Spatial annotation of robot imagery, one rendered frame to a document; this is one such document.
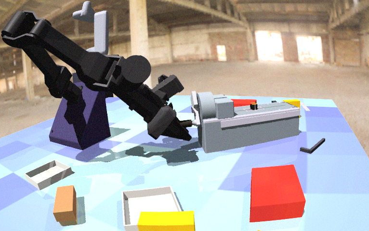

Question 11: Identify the red block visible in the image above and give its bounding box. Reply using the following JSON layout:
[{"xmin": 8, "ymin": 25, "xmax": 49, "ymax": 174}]
[
  {"xmin": 231, "ymin": 99, "xmax": 257, "ymax": 107},
  {"xmin": 250, "ymin": 165, "xmax": 306, "ymax": 222}
]

